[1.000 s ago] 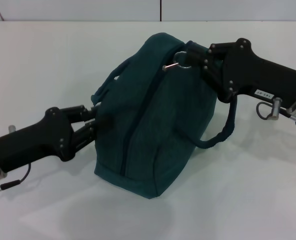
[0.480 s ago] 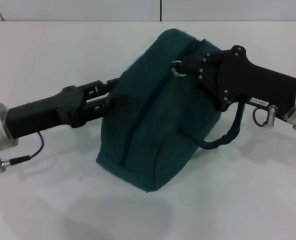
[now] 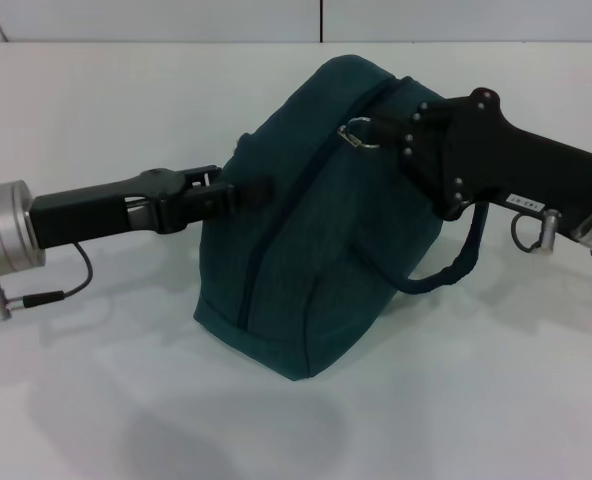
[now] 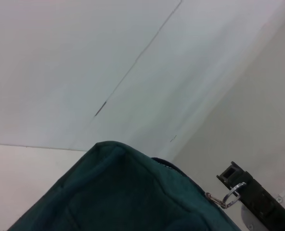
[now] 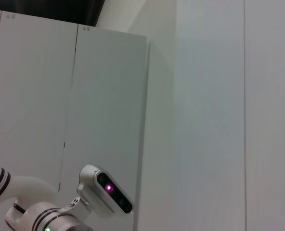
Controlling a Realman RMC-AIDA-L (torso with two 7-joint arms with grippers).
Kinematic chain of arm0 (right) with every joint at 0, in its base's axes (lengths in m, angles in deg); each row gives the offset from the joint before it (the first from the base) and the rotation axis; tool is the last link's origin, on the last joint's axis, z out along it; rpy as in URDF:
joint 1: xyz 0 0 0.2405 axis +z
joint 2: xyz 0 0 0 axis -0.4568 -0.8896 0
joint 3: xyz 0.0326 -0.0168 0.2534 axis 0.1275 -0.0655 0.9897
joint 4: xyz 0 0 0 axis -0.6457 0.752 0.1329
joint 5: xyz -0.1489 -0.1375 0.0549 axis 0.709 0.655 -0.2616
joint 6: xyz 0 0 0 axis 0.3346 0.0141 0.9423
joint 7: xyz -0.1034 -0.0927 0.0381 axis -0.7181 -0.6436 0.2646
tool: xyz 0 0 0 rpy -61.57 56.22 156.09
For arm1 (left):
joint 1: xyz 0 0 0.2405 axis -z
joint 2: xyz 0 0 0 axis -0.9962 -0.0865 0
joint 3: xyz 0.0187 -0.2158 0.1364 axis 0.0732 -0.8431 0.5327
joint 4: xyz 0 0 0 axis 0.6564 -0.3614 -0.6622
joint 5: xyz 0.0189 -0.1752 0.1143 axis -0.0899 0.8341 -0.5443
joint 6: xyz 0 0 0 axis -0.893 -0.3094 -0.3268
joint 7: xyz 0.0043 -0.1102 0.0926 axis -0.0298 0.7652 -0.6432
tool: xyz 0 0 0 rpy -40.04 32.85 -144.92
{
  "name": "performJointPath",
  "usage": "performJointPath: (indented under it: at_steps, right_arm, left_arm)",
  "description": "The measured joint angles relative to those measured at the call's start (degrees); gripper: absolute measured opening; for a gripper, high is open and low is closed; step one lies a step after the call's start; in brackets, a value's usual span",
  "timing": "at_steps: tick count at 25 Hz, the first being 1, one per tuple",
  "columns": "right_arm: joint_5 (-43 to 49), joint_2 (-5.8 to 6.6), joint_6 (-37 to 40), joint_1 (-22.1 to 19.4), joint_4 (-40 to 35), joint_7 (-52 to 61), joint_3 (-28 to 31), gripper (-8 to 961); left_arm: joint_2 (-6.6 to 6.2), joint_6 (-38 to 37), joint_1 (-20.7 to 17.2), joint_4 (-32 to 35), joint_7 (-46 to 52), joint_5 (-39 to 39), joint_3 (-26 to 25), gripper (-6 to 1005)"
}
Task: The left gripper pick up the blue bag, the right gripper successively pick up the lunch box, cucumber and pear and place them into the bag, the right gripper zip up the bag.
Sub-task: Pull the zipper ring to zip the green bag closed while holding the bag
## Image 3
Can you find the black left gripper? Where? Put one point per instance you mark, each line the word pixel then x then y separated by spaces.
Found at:
pixel 91 212

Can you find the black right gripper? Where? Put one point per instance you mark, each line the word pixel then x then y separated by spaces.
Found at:
pixel 501 150

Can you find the dark teal insulated lunch bag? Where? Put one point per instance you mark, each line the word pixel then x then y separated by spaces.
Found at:
pixel 316 240

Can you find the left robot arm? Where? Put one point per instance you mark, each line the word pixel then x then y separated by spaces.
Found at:
pixel 6 230

